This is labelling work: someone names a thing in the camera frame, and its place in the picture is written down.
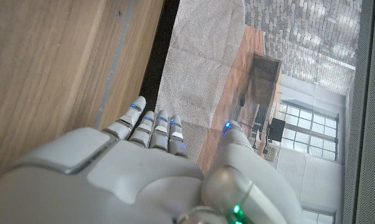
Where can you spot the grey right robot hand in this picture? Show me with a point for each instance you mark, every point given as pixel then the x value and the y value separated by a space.
pixel 119 180

